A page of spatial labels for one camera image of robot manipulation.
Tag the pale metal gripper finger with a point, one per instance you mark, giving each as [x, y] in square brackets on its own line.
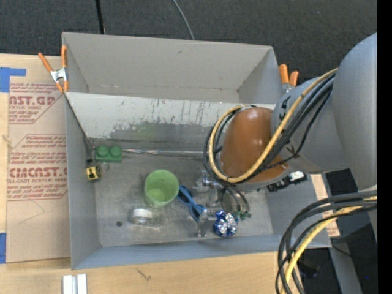
[203, 223]

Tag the blue and silver foil ball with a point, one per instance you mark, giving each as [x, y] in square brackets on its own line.
[226, 224]

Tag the blue sunglasses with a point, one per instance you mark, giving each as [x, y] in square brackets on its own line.
[191, 203]

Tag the green plastic cup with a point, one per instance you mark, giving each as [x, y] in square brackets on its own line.
[160, 188]

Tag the clear jar with white lid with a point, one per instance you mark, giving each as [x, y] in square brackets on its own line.
[141, 215]

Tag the green toy brick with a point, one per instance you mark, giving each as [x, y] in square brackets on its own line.
[107, 154]

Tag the yellow and black tape measure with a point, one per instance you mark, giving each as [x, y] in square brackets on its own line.
[93, 173]

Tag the grey metal bin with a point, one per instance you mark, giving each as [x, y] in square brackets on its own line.
[128, 69]

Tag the brown cardboard board red print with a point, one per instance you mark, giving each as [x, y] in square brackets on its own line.
[36, 219]

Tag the black cylinder on white bracket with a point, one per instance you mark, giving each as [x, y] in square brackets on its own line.
[283, 185]

